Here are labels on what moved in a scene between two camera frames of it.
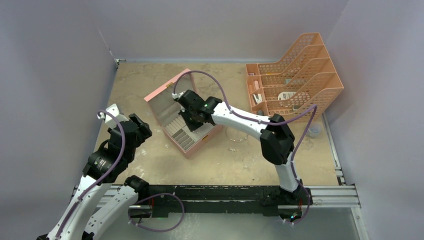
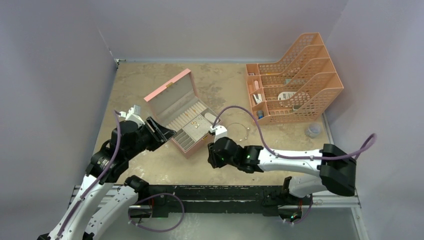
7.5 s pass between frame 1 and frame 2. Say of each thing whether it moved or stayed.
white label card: stayed
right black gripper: moved
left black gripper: moved
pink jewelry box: stayed
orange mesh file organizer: stayed
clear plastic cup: stayed
